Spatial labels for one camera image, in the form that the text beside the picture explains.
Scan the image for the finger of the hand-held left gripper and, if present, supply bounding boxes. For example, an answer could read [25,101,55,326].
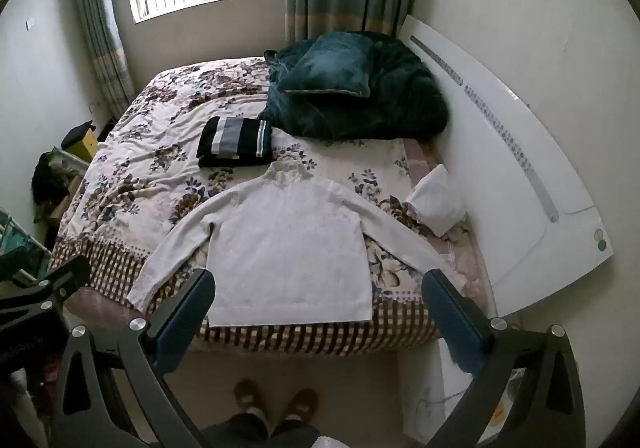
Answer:
[0,255,93,329]

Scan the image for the black bag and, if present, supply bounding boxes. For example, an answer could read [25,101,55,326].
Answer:
[31,151,76,224]

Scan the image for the person's dark trousers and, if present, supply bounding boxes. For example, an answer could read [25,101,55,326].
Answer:
[200,410,321,448]

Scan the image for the yellow box with black hat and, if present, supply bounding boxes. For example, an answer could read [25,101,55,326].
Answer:
[61,119,96,149]

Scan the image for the white headboard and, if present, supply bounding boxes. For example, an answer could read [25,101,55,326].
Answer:
[397,14,613,316]

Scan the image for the grey-green storage box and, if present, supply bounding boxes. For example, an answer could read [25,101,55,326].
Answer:
[50,148,83,174]

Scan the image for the floral blanket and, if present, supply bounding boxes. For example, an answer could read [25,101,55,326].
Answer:
[50,56,493,356]

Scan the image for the dark teal pillow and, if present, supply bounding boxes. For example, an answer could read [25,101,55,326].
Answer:
[276,34,378,98]

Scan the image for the green glass stand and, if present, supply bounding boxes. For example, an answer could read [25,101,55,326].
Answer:
[0,208,51,274]

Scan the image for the person's shoe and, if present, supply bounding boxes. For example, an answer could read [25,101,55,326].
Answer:
[234,379,261,414]
[285,388,319,424]

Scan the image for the white sweater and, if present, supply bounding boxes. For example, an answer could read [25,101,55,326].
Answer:
[125,161,463,329]

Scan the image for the black striped folded sweater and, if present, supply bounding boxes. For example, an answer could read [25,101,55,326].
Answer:
[196,117,275,168]

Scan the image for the white crumpled pillow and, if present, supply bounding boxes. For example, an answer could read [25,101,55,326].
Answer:
[405,164,468,237]

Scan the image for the narrow grey-green curtain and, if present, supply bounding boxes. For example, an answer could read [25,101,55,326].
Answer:
[70,0,136,121]

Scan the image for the person's right shoe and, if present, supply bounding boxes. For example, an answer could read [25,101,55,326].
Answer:
[285,388,319,424]

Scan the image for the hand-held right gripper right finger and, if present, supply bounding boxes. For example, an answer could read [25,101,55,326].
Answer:
[421,269,587,448]

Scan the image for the person's left shoe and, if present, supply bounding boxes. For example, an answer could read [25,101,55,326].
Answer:
[234,379,261,414]

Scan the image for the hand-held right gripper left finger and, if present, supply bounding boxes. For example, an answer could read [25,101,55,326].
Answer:
[50,268,218,448]

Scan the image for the dark teal duvet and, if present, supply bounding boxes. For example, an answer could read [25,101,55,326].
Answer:
[257,31,448,139]

